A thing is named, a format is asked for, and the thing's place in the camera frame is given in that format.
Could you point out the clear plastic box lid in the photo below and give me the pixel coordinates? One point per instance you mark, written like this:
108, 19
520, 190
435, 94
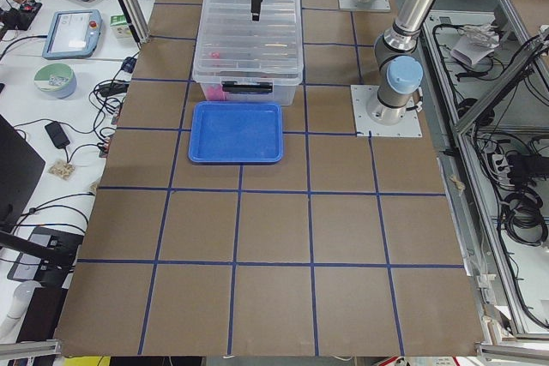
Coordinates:
249, 19

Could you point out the clear plastic storage box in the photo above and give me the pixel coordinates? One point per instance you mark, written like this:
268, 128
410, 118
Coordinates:
249, 83

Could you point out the blue plastic tray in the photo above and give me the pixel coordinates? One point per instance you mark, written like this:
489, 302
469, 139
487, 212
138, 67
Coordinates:
236, 133

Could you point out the green white carton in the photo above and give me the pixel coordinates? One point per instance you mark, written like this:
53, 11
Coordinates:
120, 27

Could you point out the green white bowl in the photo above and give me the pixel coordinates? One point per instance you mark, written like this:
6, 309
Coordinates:
56, 80

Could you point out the black power adapter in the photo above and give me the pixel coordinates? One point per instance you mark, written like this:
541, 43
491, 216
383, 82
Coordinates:
57, 135

